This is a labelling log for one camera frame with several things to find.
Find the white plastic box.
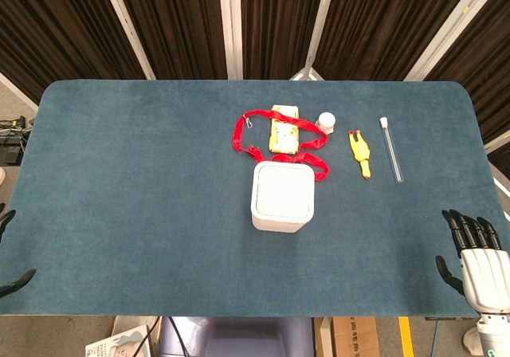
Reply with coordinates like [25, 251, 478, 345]
[249, 160, 316, 233]

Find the blue felt table mat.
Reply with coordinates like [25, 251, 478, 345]
[0, 79, 510, 318]

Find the dark brown curtain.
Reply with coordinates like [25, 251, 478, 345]
[0, 0, 510, 167]

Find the yellow rubber chicken toy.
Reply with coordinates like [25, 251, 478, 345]
[347, 129, 374, 181]

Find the small white capped bottle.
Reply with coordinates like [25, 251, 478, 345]
[315, 112, 337, 135]

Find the white partition post with foot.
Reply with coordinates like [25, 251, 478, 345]
[289, 0, 340, 81]

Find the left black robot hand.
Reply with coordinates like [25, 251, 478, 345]
[0, 209, 37, 299]

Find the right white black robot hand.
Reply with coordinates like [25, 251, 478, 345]
[435, 209, 510, 316]

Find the yellow card package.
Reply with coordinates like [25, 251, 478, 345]
[268, 104, 301, 155]

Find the brown cardboard box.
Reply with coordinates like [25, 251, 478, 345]
[314, 316, 380, 357]

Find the red lanyard strap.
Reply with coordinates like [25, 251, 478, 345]
[230, 108, 331, 182]

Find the illustrated magazine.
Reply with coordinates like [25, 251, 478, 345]
[84, 324, 153, 357]

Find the black cable by base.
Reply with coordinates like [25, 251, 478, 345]
[165, 316, 189, 357]

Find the black electronics with cables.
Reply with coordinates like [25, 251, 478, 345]
[0, 115, 36, 167]

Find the clear test tube white cap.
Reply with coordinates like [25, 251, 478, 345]
[379, 116, 405, 184]

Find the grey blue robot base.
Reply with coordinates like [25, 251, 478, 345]
[159, 316, 316, 357]

